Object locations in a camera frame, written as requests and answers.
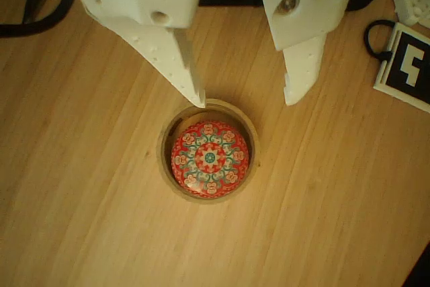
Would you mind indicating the white block with black marker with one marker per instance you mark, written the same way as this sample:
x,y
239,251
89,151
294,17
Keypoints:
x,y
403,65

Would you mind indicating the red floral patterned disc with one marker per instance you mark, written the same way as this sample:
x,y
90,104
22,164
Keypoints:
x,y
210,157

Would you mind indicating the black elastic band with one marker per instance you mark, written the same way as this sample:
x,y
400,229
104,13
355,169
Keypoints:
x,y
367,41

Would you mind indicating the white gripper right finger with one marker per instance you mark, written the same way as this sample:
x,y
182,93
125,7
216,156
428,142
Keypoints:
x,y
302,25

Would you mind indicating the beige masking tape roll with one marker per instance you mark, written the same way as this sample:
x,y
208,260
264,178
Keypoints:
x,y
162,156

